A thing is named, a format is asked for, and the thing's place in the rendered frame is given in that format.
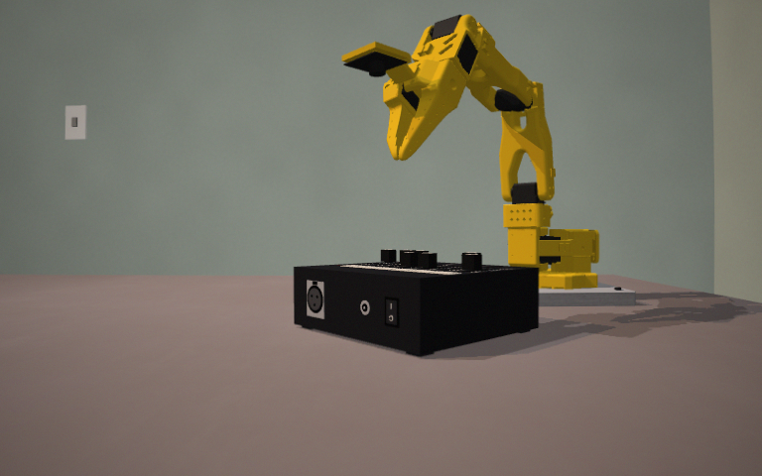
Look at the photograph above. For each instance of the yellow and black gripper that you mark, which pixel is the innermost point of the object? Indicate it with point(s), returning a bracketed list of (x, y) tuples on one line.
[(419, 95)]

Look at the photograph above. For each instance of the black lighting desk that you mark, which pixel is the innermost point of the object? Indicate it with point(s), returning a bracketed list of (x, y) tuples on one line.
[(417, 305)]

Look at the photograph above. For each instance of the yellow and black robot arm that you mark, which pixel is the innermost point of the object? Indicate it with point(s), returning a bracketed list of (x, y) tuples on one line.
[(461, 40)]

